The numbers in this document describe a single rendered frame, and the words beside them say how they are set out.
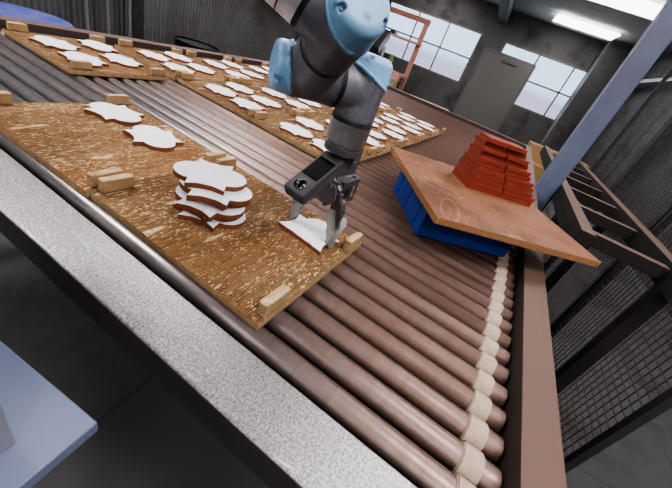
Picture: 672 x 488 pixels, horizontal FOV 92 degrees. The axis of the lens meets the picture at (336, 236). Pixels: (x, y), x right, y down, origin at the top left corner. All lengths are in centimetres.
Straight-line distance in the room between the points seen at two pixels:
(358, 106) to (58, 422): 57
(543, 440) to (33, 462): 60
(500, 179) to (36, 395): 115
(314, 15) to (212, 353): 43
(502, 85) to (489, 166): 903
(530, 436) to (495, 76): 980
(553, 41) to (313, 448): 1017
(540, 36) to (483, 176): 923
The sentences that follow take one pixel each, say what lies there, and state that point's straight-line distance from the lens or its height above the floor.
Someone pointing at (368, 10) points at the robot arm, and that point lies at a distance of 42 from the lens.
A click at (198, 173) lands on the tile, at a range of 69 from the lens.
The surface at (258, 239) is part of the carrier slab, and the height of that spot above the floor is 94.
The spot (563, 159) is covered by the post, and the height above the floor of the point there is 114.
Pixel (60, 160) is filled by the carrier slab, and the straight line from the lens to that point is 84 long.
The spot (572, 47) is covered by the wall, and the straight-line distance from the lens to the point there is 1035.
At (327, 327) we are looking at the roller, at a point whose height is 92.
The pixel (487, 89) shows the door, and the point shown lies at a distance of 1015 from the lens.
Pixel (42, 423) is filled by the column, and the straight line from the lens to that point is 51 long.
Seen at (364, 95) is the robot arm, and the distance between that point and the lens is 57.
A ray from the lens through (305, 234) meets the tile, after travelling 68.
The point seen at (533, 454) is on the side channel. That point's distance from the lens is 57.
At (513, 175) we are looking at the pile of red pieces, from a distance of 120.
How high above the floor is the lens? 131
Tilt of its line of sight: 31 degrees down
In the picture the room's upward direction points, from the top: 22 degrees clockwise
